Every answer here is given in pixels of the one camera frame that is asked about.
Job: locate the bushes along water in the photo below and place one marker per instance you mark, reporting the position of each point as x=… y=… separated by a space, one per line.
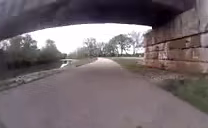
x=28 y=51

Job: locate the row of trees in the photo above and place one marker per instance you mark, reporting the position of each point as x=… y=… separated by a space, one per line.
x=120 y=45

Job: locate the grass verge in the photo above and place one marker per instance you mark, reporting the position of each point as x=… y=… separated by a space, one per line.
x=195 y=91

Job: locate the grey paved path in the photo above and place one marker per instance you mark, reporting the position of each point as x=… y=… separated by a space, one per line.
x=102 y=96

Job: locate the stone arch bridge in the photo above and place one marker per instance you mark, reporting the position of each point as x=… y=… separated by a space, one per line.
x=185 y=43

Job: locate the canal water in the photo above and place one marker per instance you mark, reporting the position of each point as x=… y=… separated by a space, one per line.
x=35 y=68

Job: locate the stone canal edge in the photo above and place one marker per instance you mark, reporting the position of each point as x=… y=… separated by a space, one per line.
x=28 y=77

